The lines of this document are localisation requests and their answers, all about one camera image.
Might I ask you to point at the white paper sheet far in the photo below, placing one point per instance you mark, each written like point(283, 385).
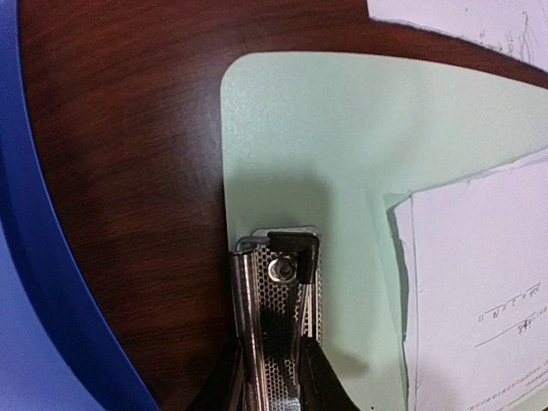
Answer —
point(516, 29)

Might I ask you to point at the blue folder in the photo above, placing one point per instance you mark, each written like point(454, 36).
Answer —
point(43, 260)

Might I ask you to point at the metal clipboard clip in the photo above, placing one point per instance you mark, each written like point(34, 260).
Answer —
point(276, 290)

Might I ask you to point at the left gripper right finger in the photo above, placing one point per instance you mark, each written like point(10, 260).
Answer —
point(320, 387)

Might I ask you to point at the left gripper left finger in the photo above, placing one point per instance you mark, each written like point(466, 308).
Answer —
point(223, 390)

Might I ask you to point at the green clipboard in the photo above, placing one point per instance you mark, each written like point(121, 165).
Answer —
point(333, 140)

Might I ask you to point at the white paper sheets stack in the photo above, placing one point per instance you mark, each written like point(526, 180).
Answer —
point(472, 255)

